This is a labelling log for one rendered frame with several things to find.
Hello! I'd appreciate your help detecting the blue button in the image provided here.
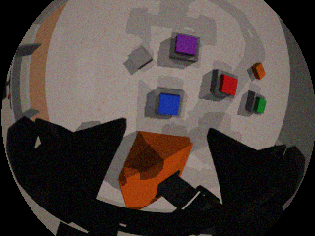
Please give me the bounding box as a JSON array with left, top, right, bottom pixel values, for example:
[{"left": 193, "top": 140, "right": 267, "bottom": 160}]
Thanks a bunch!
[{"left": 154, "top": 87, "right": 185, "bottom": 118}]

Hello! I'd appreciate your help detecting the red button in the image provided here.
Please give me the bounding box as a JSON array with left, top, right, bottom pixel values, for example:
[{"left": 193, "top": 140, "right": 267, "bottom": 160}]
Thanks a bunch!
[{"left": 209, "top": 68, "right": 239, "bottom": 99}]

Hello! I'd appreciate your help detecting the green button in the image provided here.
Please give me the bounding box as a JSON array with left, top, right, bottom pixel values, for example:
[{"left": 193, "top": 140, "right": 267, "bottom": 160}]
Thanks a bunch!
[{"left": 245, "top": 90, "right": 267, "bottom": 115}]

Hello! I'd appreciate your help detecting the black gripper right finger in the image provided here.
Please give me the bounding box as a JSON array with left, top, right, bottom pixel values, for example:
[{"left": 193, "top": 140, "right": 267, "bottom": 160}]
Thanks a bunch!
[{"left": 206, "top": 129, "right": 286, "bottom": 206}]

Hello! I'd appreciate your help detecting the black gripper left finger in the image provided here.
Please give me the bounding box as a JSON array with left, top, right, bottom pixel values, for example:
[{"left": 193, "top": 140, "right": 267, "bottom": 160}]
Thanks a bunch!
[{"left": 35, "top": 118, "right": 126, "bottom": 200}]

